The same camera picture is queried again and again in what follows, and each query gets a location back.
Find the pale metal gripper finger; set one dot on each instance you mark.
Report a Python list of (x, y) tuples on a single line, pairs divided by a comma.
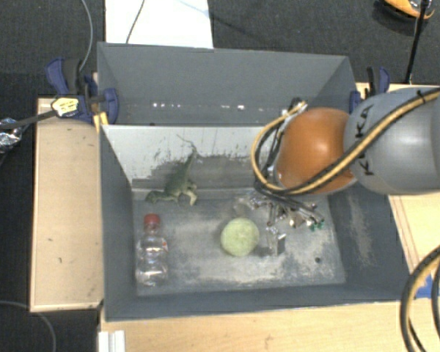
[(271, 238), (281, 245)]

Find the pale green ball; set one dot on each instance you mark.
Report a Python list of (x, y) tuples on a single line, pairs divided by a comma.
[(240, 237)]

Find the clear glass thing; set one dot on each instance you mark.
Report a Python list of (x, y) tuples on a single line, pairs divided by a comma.
[(246, 204)]

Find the grey metal bin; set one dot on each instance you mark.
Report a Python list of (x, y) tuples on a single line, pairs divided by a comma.
[(205, 255)]

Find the green toy lizard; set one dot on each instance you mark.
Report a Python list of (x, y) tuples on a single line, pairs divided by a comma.
[(179, 185)]

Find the clear plastic bottle red cap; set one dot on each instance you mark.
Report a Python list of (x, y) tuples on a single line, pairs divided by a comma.
[(152, 255)]

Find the pale wood flat board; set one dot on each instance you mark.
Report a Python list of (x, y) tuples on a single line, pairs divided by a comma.
[(67, 204)]

